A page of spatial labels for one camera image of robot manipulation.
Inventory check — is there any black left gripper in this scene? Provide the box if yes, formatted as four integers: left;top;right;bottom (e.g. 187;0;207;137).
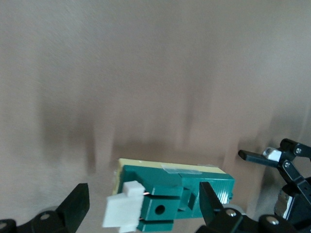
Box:
238;138;311;226

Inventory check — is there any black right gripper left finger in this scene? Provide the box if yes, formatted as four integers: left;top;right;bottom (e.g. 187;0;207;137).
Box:
31;183;90;233

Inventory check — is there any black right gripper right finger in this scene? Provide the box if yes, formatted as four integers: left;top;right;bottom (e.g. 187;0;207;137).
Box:
196;182;244;233

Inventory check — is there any green terminal block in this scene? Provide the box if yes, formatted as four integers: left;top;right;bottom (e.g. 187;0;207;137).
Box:
102;157;236;233

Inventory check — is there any brown paper table cover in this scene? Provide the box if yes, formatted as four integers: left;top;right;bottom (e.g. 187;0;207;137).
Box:
0;0;311;233

